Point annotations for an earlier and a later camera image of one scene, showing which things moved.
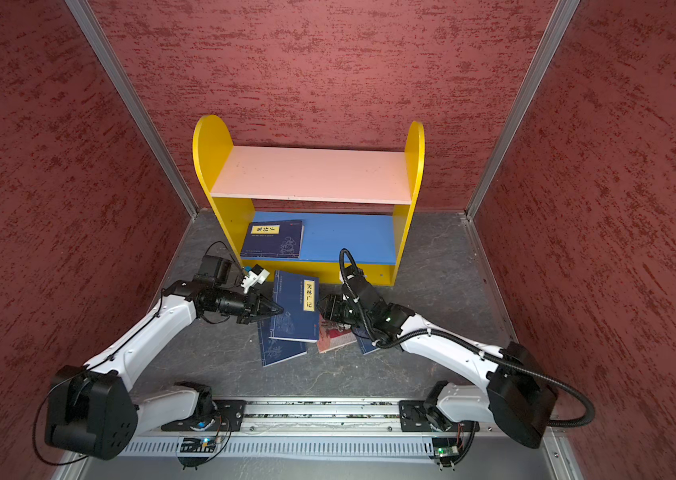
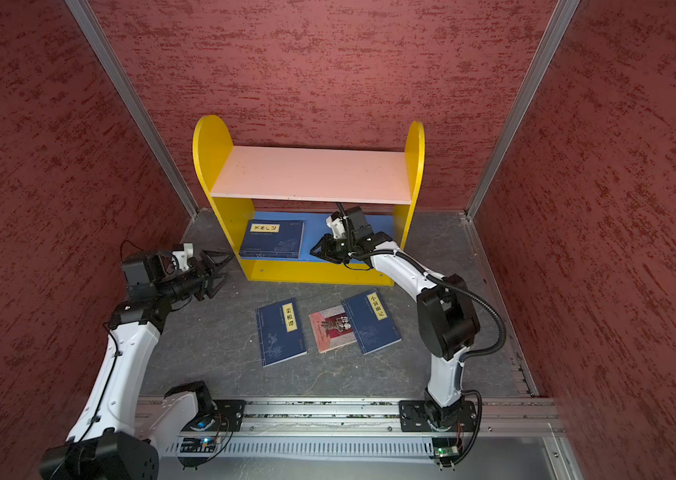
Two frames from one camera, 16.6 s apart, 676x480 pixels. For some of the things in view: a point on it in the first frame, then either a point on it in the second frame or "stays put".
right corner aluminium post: [559, 23] stays put
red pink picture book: [332, 336] stays put
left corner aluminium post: [94, 32] stays put
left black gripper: [251, 311] to [207, 278]
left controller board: [197, 445] stays put
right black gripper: [332, 312] to [328, 251]
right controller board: [446, 446] stays put
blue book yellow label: [297, 295] to [273, 239]
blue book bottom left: [274, 350] stays put
